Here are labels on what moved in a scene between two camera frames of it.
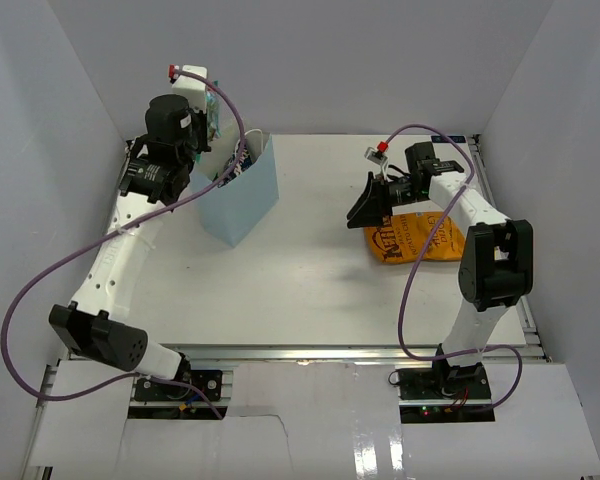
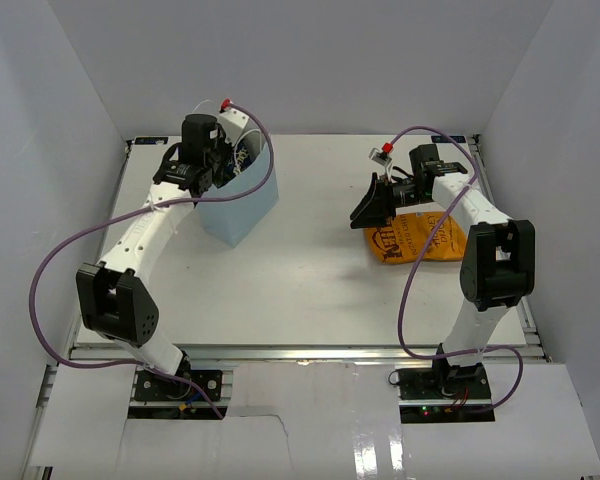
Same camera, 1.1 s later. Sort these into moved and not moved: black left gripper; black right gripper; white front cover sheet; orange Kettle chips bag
Moved: black left gripper
Not moved: white front cover sheet; black right gripper; orange Kettle chips bag
